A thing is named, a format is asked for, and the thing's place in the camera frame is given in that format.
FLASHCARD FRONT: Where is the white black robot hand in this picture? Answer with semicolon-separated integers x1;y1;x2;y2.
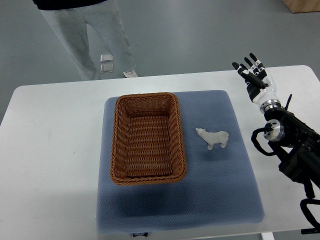
232;53;281;113

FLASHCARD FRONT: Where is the black table control panel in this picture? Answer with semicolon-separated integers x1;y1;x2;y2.
300;228;320;235

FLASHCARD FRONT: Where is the black looped cable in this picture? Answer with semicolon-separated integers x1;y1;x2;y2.
299;174;320;230

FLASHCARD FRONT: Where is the upper metal floor plate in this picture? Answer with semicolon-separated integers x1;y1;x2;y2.
100;53;113;63

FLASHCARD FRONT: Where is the wooden box corner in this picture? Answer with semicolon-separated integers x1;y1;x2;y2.
283;0;320;13

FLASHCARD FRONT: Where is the brown wicker basket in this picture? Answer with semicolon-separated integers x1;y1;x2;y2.
110;92;187;186

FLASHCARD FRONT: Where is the lower metal floor plate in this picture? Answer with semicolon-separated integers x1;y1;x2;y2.
100;63;114;74

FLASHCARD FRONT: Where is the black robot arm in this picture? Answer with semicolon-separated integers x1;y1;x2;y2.
251;96;320;199

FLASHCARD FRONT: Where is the blue foam mat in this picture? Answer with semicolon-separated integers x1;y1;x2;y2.
96;90;265;234

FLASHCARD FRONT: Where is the person in grey trousers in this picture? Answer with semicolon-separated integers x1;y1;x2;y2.
32;0;139;81

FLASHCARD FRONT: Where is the metal floor plate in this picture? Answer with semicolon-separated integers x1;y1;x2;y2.
100;53;113;63
100;63;114;74

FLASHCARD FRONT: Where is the white bear figurine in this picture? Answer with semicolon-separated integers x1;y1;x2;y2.
195;128;229;151

